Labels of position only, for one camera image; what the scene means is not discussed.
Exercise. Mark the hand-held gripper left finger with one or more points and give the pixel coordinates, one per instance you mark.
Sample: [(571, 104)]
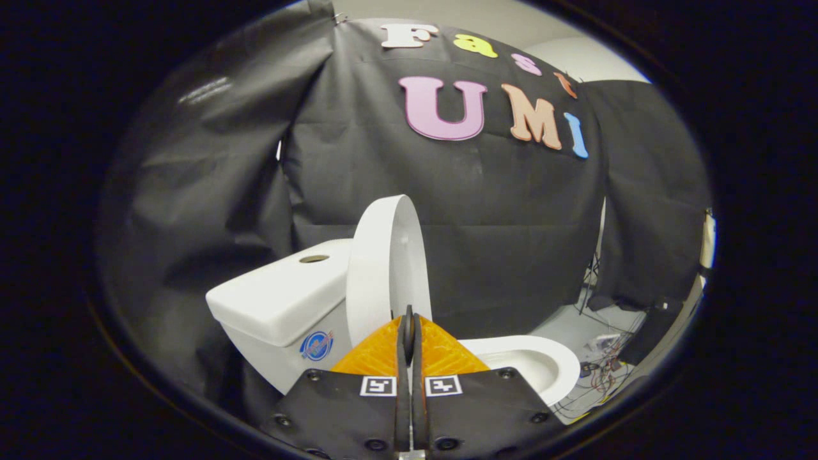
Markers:
[(345, 415)]

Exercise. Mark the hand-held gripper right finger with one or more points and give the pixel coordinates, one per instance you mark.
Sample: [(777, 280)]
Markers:
[(479, 415)]

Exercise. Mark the white toilet lid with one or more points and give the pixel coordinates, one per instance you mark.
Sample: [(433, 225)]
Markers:
[(383, 255)]

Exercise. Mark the long yellow black tape strip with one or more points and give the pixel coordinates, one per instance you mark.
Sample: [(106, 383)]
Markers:
[(578, 417)]

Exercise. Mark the black backdrop stand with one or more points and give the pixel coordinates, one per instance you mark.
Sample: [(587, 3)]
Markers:
[(591, 275)]

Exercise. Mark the black backdrop cloth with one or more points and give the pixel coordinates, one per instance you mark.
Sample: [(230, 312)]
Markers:
[(511, 211)]

